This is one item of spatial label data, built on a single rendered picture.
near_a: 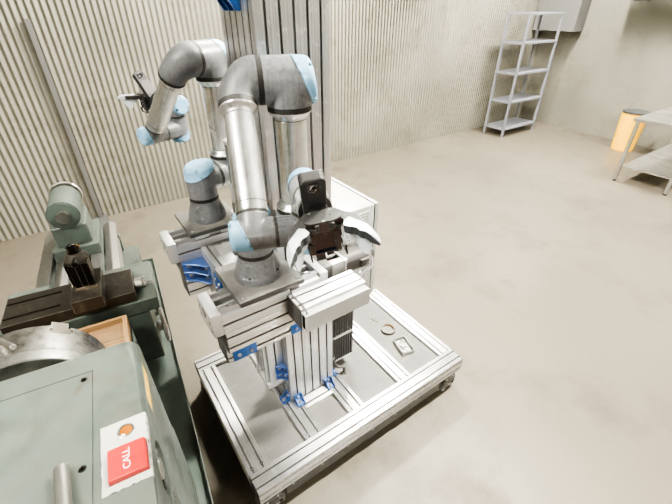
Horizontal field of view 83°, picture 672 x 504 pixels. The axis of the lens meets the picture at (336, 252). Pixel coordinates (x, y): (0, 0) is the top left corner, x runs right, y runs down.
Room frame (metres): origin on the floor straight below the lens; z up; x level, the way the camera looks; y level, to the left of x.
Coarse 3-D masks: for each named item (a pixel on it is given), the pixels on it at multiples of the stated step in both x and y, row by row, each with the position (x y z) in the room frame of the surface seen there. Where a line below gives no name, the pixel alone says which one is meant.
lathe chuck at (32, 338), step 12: (0, 336) 0.67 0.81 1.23; (12, 336) 0.66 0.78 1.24; (24, 336) 0.66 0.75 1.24; (36, 336) 0.67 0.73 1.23; (48, 336) 0.68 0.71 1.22; (60, 336) 0.69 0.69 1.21; (72, 336) 0.70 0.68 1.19; (84, 336) 0.73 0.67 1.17; (24, 348) 0.63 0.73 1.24; (36, 348) 0.63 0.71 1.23; (48, 348) 0.64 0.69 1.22; (60, 348) 0.65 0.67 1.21; (72, 348) 0.66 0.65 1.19; (84, 348) 0.68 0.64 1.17; (96, 348) 0.71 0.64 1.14
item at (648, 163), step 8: (656, 112) 4.95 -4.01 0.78; (664, 112) 4.95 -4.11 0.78; (640, 120) 4.61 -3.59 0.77; (648, 120) 4.56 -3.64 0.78; (656, 120) 4.56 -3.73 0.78; (664, 120) 4.56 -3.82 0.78; (632, 136) 4.64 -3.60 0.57; (624, 152) 4.65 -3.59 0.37; (656, 152) 5.15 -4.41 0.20; (664, 152) 5.15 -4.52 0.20; (632, 160) 4.83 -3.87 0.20; (640, 160) 4.83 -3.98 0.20; (648, 160) 4.83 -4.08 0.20; (656, 160) 4.83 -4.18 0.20; (664, 160) 4.83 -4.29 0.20; (632, 168) 4.55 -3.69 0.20; (640, 168) 4.54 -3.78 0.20; (648, 168) 4.54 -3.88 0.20; (656, 168) 4.54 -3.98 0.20; (664, 168) 4.54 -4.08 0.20; (616, 176) 4.64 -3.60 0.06; (664, 176) 4.28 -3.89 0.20; (664, 192) 4.19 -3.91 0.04
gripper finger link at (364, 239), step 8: (344, 224) 0.58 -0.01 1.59; (352, 224) 0.58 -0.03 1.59; (360, 224) 0.57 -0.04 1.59; (352, 232) 0.57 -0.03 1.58; (360, 232) 0.56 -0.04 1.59; (368, 232) 0.55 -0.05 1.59; (360, 240) 0.57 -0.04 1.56; (368, 240) 0.56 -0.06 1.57; (376, 240) 0.53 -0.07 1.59; (360, 248) 0.58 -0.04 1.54; (368, 248) 0.56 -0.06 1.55
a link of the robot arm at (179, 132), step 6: (174, 120) 1.65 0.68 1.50; (180, 120) 1.66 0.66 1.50; (186, 120) 1.69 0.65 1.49; (168, 126) 1.62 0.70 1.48; (174, 126) 1.64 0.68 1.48; (180, 126) 1.66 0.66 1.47; (186, 126) 1.68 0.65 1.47; (174, 132) 1.63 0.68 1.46; (180, 132) 1.65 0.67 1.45; (186, 132) 1.67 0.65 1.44; (174, 138) 1.64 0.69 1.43; (180, 138) 1.65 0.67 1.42; (186, 138) 1.67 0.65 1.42
